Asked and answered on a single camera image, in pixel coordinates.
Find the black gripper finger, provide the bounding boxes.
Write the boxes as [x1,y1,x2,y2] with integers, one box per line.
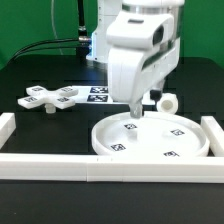
[129,102,144,119]

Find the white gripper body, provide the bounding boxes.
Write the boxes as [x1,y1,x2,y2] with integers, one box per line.
[106,11,180,104]

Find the white round table top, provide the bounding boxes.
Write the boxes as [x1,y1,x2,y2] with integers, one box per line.
[91,111,210,159]

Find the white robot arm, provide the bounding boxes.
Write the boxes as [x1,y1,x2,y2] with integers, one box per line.
[106,0,185,118]

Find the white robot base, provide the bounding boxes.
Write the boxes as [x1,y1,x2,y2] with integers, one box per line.
[86,0,122,64]

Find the white marker sheet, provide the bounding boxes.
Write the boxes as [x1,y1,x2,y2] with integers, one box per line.
[69,85,157,106]

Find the black vertical pole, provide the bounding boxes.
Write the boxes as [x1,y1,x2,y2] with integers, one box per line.
[77,0,87,41]

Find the white cross-shaped table base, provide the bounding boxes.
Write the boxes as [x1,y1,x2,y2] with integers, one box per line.
[17,86,79,114]

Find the white U-shaped fence frame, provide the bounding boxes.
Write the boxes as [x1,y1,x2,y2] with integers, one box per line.
[0,116,224,183]

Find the black cables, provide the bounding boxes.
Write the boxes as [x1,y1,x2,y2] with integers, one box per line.
[6,37,93,66]

